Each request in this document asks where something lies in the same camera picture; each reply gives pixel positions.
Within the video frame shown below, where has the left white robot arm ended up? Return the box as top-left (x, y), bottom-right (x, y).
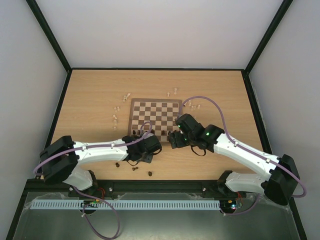
top-left (39, 133), bottom-right (162, 191)

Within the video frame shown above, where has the right base circuit board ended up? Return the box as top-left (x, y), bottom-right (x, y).
top-left (219, 197), bottom-right (244, 210)

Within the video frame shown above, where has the left base circuit board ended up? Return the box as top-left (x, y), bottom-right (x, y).
top-left (79, 199), bottom-right (103, 208)

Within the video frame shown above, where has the white slotted cable duct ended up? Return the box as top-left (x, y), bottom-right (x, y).
top-left (30, 199), bottom-right (221, 211)

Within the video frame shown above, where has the black aluminium frame rail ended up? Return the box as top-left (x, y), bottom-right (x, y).
top-left (24, 178), bottom-right (251, 195)

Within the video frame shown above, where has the base circuit board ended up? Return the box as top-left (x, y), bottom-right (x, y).
top-left (219, 197), bottom-right (244, 210)
top-left (79, 199), bottom-right (103, 208)

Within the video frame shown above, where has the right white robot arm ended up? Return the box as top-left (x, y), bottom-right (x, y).
top-left (168, 114), bottom-right (300, 206)

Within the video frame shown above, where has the wooden chessboard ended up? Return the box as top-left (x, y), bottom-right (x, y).
top-left (127, 98), bottom-right (182, 146)

